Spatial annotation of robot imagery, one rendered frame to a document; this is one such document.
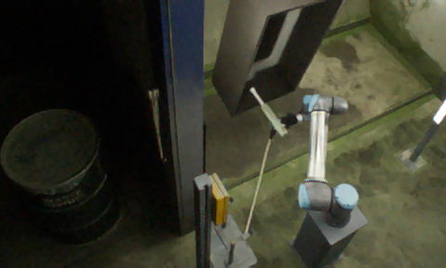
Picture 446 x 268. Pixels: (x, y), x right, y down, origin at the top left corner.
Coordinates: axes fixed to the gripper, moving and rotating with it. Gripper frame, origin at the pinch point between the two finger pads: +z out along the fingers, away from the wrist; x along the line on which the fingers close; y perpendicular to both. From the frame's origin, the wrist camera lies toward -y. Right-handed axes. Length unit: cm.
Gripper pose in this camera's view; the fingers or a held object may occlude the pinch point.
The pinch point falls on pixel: (274, 126)
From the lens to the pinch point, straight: 329.6
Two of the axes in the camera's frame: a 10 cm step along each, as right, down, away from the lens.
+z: -8.0, 2.9, -5.2
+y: -2.6, 6.2, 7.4
